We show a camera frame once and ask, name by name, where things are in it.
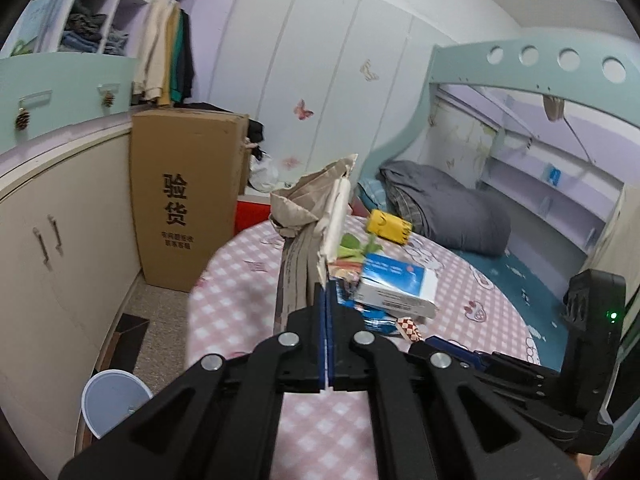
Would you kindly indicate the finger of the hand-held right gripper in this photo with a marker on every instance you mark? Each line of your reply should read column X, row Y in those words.
column 460, row 349

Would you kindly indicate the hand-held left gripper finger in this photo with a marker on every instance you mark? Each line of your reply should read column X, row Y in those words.
column 321, row 340
column 331, row 345

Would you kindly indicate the blue white cardboard box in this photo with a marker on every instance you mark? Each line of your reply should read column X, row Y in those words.
column 395, row 275

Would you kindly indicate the brown paper bag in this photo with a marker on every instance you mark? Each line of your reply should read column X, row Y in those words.
column 300, row 200

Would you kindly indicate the pale blue plastic bin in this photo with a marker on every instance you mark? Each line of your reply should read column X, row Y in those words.
column 110, row 395

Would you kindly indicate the blue plastic wrapper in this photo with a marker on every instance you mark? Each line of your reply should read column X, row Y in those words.
column 380, row 324

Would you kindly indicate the red white checkered wrapper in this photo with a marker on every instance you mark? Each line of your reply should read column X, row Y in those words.
column 409, row 330

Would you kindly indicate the pink checkered tablecloth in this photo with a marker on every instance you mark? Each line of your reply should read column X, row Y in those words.
column 240, row 285

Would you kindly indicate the green wrapper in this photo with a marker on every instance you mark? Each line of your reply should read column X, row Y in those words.
column 360, row 246

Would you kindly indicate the yellow cylindrical container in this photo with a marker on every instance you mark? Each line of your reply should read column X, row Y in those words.
column 387, row 227

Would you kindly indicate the grey duvet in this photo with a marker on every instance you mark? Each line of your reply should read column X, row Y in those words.
column 450, row 210

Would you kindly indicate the red white storage bench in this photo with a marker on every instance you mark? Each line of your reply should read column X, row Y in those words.
column 250, row 215

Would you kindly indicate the lilac bedside shelf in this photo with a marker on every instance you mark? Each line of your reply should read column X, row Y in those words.
column 550, row 200

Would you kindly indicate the teal plaid pillow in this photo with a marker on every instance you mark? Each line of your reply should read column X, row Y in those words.
column 372, row 194

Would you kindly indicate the small blue box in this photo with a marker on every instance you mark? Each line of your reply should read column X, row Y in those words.
column 551, row 175

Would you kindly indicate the crumpled white plastic bag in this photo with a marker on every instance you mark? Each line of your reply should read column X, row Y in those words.
column 262, row 175

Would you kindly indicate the pink flower sticker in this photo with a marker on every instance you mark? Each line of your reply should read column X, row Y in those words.
column 290, row 161

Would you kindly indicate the black clothes heap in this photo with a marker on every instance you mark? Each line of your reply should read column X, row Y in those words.
column 256, row 135

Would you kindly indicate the pink butterfly sticker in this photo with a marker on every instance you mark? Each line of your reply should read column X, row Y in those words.
column 303, row 110

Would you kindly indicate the brown hanging pouch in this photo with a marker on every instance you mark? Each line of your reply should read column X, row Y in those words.
column 553, row 107

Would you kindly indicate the tall cardboard box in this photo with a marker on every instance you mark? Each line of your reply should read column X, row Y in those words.
column 165, row 150

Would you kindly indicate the white wardrobe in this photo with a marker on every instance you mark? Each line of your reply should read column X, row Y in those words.
column 280, row 85

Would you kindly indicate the white low cabinet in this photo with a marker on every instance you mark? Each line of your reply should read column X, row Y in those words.
column 75, row 260

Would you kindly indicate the tan butterfly sticker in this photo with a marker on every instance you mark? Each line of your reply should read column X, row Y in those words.
column 369, row 70

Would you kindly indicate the teal bunk bed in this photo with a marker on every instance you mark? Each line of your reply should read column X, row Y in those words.
column 460, row 55

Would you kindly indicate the black hanging garment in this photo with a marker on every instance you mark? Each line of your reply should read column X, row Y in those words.
column 188, row 60

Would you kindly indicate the green hanging garment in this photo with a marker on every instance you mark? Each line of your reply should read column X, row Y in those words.
column 179, row 60

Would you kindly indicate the mustard hanging garment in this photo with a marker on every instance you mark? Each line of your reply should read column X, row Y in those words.
column 172, row 60

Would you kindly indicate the pine cone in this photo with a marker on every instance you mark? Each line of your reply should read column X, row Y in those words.
column 23, row 120
column 109, row 99

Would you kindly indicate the cream hanging jacket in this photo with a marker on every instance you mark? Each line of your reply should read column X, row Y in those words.
column 152, row 50

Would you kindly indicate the teal drawer cabinet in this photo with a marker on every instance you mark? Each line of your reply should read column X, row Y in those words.
column 70, row 90

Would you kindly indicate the folded grey clothes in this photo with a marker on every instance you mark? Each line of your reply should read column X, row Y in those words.
column 118, row 42

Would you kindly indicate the folded dark jeans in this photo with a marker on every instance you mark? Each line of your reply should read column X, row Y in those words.
column 82, row 30

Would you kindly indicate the white lilac cubby shelf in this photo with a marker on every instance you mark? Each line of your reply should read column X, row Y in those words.
column 112, row 5

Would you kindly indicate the green plant decoration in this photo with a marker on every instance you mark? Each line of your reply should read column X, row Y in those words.
column 22, row 48

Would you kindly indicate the teal paper sign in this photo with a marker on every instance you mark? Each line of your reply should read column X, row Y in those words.
column 42, row 15

